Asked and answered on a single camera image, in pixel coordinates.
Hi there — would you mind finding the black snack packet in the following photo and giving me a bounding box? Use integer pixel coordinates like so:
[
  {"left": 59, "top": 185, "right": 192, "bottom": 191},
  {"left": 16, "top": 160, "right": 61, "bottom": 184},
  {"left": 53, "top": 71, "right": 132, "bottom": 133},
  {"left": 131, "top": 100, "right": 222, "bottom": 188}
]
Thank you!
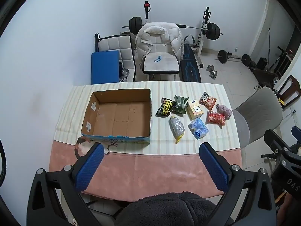
[{"left": 156, "top": 97, "right": 176, "bottom": 118}]

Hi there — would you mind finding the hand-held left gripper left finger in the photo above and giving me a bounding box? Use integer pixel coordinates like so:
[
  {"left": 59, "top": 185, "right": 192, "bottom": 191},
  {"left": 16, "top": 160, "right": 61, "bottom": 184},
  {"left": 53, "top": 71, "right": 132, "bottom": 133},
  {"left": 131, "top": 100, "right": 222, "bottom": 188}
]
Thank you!
[{"left": 27, "top": 143, "right": 104, "bottom": 226}]

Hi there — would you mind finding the blue mat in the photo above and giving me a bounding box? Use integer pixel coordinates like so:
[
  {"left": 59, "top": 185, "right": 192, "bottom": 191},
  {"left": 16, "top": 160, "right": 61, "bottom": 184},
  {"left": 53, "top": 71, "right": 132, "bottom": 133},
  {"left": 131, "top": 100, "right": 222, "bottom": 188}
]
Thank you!
[{"left": 91, "top": 50, "right": 120, "bottom": 84}]

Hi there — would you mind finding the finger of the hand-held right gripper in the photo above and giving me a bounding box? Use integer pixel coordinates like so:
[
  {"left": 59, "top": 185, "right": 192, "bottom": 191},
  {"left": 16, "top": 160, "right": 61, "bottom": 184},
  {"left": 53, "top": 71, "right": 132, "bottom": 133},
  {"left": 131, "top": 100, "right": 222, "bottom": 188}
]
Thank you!
[
  {"left": 291, "top": 125, "right": 301, "bottom": 144},
  {"left": 264, "top": 129, "right": 293, "bottom": 160}
]

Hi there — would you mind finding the green packet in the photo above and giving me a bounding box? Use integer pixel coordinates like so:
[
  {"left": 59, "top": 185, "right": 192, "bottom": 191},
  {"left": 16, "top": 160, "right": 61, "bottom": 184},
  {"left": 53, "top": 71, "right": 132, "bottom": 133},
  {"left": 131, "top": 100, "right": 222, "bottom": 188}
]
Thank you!
[{"left": 170, "top": 95, "right": 190, "bottom": 115}]

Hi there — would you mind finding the white padded jacket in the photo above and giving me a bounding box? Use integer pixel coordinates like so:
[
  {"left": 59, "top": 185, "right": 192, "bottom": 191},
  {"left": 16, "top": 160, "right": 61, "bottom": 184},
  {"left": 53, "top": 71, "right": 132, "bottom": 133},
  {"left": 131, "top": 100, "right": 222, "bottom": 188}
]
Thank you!
[{"left": 135, "top": 22, "right": 184, "bottom": 66}]

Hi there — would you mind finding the brown wooden chair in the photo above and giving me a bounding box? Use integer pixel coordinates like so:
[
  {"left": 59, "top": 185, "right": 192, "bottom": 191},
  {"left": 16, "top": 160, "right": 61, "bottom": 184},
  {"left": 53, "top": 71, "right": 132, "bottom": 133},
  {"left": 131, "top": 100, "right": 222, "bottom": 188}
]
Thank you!
[{"left": 277, "top": 75, "right": 301, "bottom": 110}]

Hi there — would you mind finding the grey chair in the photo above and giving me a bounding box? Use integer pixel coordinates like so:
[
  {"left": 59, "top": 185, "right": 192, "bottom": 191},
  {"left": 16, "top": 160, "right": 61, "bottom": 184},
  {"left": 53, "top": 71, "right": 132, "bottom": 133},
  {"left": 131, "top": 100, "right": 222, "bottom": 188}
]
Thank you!
[{"left": 232, "top": 86, "right": 284, "bottom": 150}]

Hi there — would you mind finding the black cable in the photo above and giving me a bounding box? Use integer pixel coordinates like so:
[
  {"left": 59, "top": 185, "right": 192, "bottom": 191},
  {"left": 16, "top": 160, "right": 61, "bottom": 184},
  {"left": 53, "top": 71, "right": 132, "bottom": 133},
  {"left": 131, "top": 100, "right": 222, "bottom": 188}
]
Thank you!
[{"left": 0, "top": 139, "right": 7, "bottom": 189}]

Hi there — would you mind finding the black speaker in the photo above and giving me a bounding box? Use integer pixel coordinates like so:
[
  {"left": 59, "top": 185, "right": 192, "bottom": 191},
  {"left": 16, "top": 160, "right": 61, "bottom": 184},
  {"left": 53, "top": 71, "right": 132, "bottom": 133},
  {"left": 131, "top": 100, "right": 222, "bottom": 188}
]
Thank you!
[{"left": 256, "top": 57, "right": 268, "bottom": 70}]

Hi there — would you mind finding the pink cat printed blanket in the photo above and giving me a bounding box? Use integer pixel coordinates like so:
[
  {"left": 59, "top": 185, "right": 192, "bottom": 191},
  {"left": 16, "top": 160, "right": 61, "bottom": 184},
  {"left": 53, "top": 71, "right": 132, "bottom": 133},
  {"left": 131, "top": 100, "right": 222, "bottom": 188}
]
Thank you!
[{"left": 48, "top": 138, "right": 242, "bottom": 203}]

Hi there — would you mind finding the black weight bench pad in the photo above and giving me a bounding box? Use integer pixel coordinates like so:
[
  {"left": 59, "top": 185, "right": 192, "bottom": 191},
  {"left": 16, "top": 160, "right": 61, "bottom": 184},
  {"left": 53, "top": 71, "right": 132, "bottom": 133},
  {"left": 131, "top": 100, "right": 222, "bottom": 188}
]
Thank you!
[{"left": 180, "top": 45, "right": 202, "bottom": 83}]

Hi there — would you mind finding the cardboard box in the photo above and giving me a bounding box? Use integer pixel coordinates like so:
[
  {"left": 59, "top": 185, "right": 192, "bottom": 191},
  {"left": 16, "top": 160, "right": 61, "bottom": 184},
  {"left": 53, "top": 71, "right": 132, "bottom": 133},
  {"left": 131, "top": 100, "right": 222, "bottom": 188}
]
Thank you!
[{"left": 81, "top": 89, "right": 151, "bottom": 145}]

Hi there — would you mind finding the cream striped cloth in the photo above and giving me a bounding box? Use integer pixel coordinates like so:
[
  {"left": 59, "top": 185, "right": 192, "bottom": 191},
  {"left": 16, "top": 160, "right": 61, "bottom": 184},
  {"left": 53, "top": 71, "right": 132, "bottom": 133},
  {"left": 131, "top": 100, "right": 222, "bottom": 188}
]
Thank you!
[{"left": 54, "top": 81, "right": 241, "bottom": 156}]

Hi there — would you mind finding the pink cloth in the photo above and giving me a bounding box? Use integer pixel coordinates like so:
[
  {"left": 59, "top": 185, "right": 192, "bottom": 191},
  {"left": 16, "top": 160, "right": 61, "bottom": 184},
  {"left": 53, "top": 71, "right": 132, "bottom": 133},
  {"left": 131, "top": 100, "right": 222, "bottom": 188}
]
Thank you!
[{"left": 216, "top": 104, "right": 233, "bottom": 118}]

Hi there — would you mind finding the red panda snack packet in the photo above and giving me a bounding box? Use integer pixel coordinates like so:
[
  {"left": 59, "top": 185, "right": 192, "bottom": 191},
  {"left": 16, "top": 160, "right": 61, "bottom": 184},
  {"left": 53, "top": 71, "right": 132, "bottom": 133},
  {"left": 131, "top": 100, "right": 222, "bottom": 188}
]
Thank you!
[{"left": 199, "top": 91, "right": 217, "bottom": 111}]

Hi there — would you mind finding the dark grey fleece clothing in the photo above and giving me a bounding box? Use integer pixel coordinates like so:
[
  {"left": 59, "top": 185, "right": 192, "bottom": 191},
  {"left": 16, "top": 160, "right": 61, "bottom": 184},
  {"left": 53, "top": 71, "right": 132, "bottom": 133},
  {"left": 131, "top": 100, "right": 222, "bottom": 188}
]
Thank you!
[{"left": 115, "top": 191, "right": 220, "bottom": 226}]

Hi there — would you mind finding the white quilted chair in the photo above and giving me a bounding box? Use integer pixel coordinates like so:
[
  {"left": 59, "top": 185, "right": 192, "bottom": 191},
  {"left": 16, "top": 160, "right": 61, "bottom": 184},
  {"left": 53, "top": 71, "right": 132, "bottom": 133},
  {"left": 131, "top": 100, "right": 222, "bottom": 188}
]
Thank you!
[{"left": 95, "top": 33, "right": 137, "bottom": 82}]

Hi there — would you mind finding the short barbell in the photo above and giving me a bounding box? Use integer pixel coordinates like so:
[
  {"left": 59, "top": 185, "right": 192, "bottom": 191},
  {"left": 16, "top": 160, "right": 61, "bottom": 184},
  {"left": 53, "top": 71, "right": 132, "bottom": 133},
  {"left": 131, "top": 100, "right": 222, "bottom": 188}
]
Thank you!
[{"left": 216, "top": 50, "right": 252, "bottom": 67}]

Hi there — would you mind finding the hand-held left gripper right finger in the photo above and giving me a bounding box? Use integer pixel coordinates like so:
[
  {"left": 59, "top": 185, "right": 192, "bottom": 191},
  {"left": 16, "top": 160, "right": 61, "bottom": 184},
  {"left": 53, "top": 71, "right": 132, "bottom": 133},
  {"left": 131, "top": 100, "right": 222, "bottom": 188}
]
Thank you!
[{"left": 199, "top": 142, "right": 277, "bottom": 226}]

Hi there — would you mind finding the blue packet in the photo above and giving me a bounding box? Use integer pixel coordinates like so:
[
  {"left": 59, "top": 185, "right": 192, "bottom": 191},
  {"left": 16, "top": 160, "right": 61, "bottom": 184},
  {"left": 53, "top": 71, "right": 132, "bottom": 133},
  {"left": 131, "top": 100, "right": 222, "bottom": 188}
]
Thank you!
[{"left": 188, "top": 118, "right": 209, "bottom": 140}]

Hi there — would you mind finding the silver scrubber packet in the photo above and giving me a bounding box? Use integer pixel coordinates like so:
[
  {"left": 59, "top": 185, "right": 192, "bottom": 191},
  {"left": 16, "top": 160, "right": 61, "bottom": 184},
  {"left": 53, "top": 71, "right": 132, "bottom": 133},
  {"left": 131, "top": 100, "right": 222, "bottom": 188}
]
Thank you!
[{"left": 169, "top": 116, "right": 185, "bottom": 144}]

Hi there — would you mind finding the barbell with black plates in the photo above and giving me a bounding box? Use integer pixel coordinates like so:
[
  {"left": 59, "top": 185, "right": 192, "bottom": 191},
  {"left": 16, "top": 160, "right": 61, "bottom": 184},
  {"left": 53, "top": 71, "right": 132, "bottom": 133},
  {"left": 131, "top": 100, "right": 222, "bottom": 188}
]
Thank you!
[{"left": 122, "top": 16, "right": 224, "bottom": 40}]

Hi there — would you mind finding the yellow tissue pack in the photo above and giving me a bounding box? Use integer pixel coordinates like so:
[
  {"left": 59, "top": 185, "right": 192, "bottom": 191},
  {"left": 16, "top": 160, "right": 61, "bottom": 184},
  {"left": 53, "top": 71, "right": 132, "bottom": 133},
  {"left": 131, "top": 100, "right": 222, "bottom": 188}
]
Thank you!
[{"left": 185, "top": 99, "right": 204, "bottom": 120}]

